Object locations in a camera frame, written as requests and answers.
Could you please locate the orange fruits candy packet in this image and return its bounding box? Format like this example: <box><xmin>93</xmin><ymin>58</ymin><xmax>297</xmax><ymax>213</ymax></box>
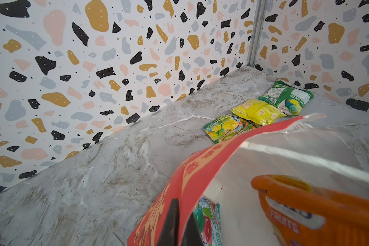
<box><xmin>251</xmin><ymin>175</ymin><xmax>369</xmax><ymax>246</ymax></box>

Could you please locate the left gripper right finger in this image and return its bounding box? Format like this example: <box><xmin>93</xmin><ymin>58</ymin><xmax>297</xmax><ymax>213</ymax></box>
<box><xmin>181</xmin><ymin>219</ymin><xmax>203</xmax><ymax>246</ymax></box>

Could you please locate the yellow snack packet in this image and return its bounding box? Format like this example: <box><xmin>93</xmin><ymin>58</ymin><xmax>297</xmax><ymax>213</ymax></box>
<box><xmin>230</xmin><ymin>99</ymin><xmax>286</xmax><ymax>126</ymax></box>

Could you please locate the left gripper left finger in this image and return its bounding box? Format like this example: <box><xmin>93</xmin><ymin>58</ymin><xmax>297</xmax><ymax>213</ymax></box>
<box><xmin>157</xmin><ymin>199</ymin><xmax>179</xmax><ymax>246</ymax></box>

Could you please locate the teal mint candy packet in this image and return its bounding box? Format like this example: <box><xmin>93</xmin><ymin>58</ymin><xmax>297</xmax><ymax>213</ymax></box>
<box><xmin>193</xmin><ymin>197</ymin><xmax>222</xmax><ymax>246</ymax></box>

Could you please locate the red paper gift bag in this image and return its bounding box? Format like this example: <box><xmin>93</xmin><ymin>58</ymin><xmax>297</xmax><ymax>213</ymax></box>
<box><xmin>127</xmin><ymin>114</ymin><xmax>369</xmax><ymax>246</ymax></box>

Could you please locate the green snack packet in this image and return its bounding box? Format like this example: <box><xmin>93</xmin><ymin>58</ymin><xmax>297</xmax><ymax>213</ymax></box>
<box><xmin>258</xmin><ymin>81</ymin><xmax>314</xmax><ymax>116</ymax></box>

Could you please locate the green mango tea candy packet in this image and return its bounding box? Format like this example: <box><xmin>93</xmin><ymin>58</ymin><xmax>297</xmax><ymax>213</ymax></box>
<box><xmin>204</xmin><ymin>113</ymin><xmax>256</xmax><ymax>143</ymax></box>

